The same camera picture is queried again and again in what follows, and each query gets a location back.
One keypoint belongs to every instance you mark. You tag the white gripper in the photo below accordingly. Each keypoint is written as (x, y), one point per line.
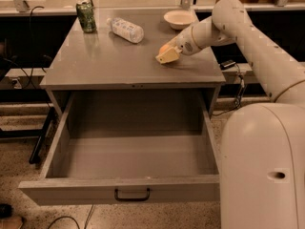
(185, 44)

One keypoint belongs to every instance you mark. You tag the orange fruit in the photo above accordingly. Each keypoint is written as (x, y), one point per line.
(164, 48)

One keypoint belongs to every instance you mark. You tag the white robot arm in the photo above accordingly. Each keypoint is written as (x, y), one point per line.
(262, 150)

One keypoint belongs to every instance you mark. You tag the grey cabinet counter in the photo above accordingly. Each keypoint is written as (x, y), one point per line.
(103, 60)

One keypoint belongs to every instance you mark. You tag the grey open drawer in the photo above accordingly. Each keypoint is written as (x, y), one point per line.
(129, 140)

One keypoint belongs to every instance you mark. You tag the white paper bowl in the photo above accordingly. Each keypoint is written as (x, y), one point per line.
(179, 19)

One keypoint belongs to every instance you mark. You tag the clear plastic water bottle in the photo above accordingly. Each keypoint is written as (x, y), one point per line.
(125, 29)

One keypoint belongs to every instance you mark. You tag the black power adapter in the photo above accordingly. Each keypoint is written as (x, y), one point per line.
(226, 65)

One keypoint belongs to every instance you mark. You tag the green soda can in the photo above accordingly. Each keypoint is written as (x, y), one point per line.
(85, 16)

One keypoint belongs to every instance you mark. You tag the black table leg left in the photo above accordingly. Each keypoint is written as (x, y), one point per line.
(40, 134)

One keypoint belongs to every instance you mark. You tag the black drawer handle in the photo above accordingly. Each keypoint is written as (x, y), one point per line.
(132, 196)

